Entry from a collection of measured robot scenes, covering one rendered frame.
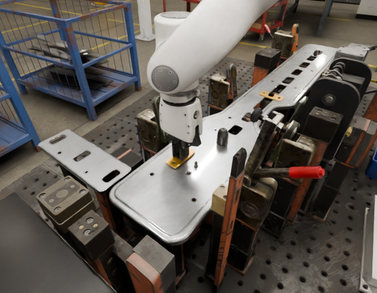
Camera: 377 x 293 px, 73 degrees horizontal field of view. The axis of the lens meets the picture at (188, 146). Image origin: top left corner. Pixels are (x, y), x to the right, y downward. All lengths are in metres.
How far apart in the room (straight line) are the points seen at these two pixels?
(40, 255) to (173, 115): 0.36
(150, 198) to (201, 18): 0.38
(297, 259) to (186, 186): 0.45
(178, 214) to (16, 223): 0.31
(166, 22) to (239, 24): 0.12
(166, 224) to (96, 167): 0.25
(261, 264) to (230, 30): 0.66
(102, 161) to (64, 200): 0.18
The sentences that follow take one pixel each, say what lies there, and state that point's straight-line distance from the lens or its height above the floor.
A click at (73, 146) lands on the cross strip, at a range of 0.78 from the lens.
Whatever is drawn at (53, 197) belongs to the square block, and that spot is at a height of 1.06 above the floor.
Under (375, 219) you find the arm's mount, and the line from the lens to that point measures 1.00.
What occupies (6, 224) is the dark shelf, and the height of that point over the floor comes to 1.03.
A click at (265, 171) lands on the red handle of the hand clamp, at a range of 0.53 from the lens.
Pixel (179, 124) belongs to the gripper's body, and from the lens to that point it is 0.57.
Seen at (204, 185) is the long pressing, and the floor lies 1.00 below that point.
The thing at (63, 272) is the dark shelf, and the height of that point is 1.03.
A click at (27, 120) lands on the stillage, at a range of 2.41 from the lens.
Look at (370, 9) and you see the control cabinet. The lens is 7.48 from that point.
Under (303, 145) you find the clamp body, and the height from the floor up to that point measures 1.07.
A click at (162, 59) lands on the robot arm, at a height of 1.31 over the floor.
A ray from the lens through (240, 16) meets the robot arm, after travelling 0.44.
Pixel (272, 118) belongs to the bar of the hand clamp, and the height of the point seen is 1.20.
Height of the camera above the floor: 1.45
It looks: 40 degrees down
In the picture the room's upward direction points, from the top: straight up
